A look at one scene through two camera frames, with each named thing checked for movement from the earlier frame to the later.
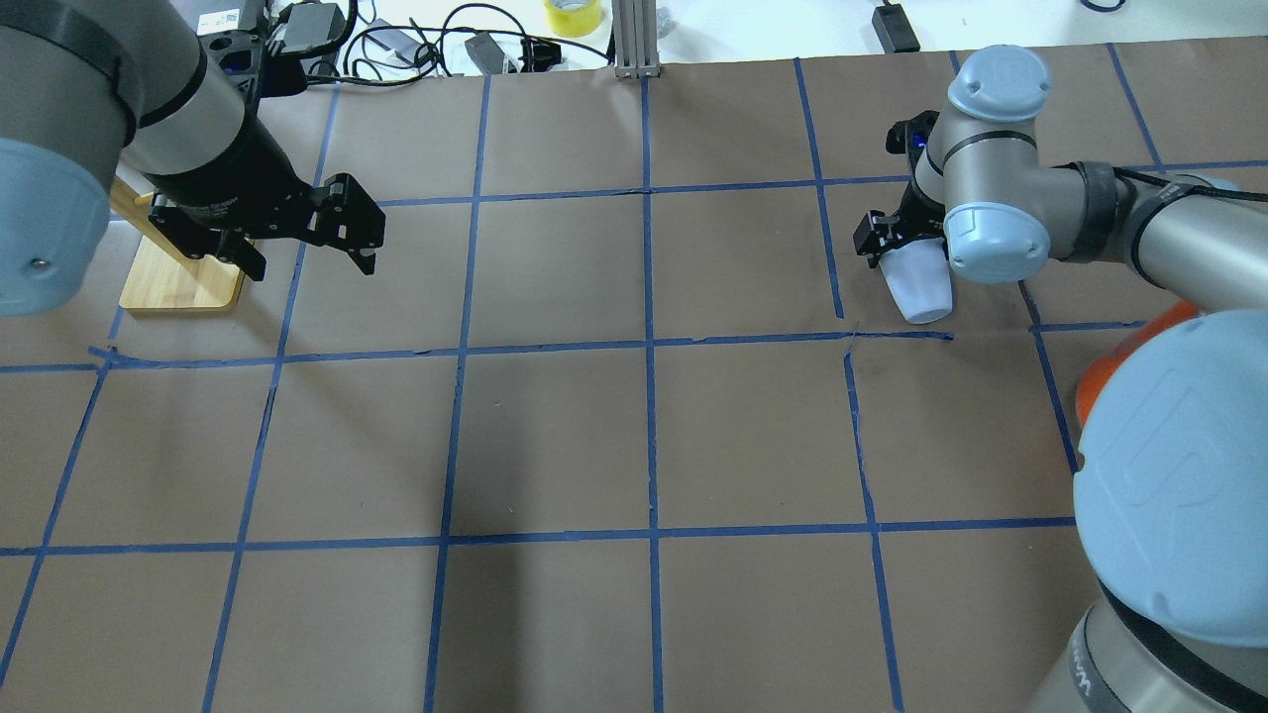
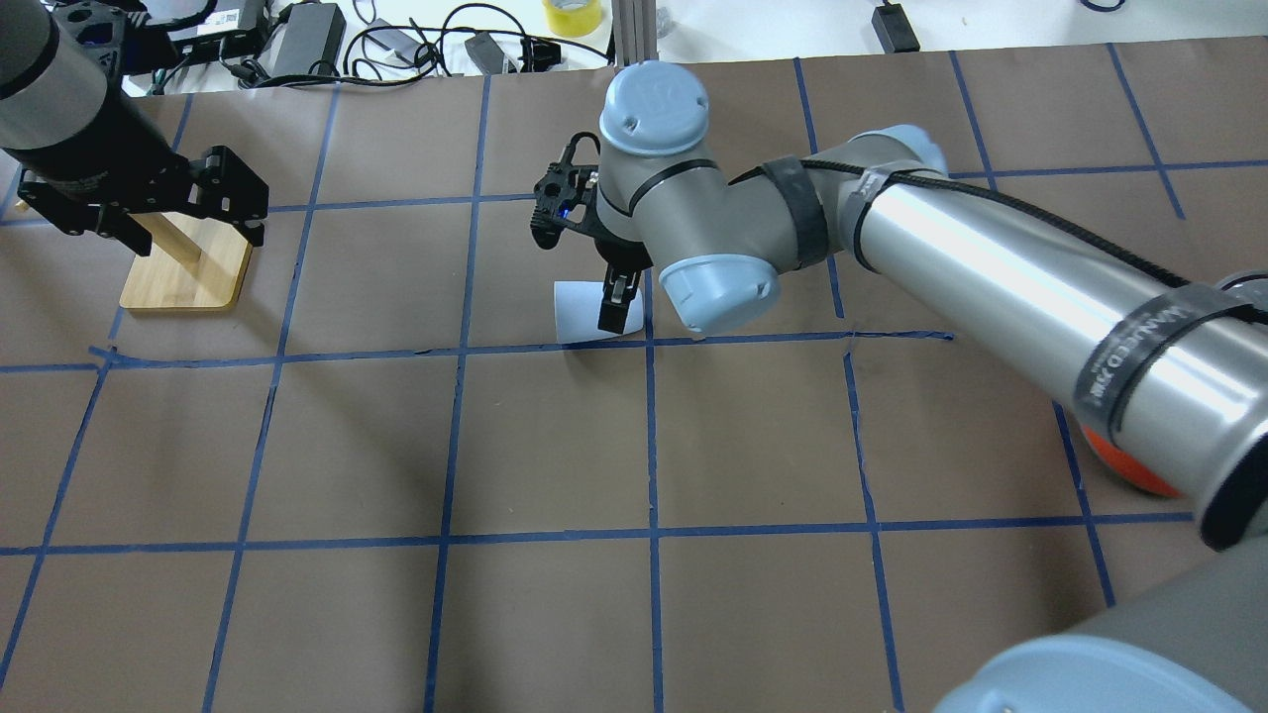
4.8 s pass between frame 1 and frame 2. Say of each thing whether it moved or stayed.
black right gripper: moved
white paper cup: moved
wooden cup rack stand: stayed
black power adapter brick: stayed
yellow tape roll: stayed
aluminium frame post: stayed
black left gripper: moved
